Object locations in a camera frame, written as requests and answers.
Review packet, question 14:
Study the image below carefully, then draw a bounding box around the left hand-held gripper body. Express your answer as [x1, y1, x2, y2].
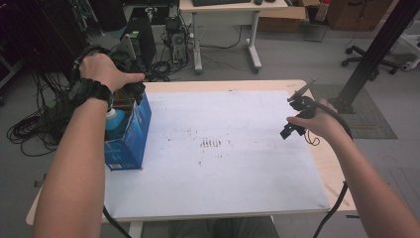
[122, 80, 147, 97]

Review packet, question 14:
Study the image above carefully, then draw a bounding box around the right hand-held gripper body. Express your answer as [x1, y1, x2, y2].
[286, 78, 319, 120]

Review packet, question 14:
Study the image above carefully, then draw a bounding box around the blue carton box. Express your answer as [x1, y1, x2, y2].
[103, 92, 154, 173]

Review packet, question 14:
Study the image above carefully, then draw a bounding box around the person's right hand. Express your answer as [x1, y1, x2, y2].
[285, 98, 345, 143]

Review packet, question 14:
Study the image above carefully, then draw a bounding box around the person's left hand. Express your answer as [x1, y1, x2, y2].
[78, 52, 146, 93]

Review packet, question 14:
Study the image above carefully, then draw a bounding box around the blue bottle with white cap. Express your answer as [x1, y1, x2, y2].
[105, 107, 129, 142]

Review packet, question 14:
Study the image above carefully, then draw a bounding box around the black wristwatch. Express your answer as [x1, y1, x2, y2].
[66, 76, 115, 111]

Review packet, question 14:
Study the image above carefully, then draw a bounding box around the black computer case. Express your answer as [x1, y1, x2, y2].
[119, 16, 158, 73]

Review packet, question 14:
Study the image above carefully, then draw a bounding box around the grey computer tower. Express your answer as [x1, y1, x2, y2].
[165, 15, 190, 65]

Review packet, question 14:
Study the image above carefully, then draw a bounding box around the white table mat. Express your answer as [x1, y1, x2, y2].
[103, 89, 331, 222]

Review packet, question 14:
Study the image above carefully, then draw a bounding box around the grey floor mat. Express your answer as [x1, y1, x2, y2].
[309, 83, 398, 141]

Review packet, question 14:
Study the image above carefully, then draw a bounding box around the black office chair base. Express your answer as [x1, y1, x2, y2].
[341, 45, 401, 76]

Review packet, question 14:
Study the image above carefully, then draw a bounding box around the flat cardboard box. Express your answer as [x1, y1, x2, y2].
[257, 5, 307, 34]

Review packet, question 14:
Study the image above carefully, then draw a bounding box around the brown cabinet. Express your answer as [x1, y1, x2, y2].
[326, 0, 394, 33]

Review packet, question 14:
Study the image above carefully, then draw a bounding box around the black cabinet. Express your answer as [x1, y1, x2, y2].
[0, 0, 89, 75]

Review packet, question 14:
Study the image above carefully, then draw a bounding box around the white office desk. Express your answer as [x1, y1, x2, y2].
[178, 0, 289, 75]

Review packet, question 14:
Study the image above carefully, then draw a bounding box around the black keyboard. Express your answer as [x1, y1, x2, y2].
[191, 0, 253, 8]

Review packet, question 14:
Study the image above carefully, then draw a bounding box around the thin black cable loop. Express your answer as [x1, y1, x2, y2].
[303, 129, 322, 147]

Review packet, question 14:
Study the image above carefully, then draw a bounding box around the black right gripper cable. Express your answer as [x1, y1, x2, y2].
[311, 100, 354, 238]

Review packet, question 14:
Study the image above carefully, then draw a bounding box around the black metal post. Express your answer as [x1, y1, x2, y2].
[329, 0, 420, 115]

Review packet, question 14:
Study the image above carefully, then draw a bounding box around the bundle of black floor cables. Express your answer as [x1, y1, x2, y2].
[6, 71, 74, 159]

